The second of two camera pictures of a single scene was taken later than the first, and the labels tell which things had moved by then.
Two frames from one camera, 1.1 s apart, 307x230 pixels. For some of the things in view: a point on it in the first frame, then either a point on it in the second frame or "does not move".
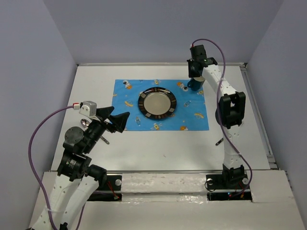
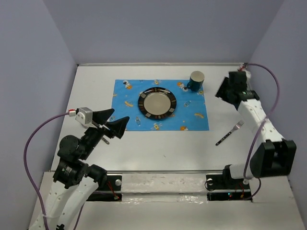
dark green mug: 196,83 does not move
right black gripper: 191,74 to 220,93
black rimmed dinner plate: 157,103 does not move
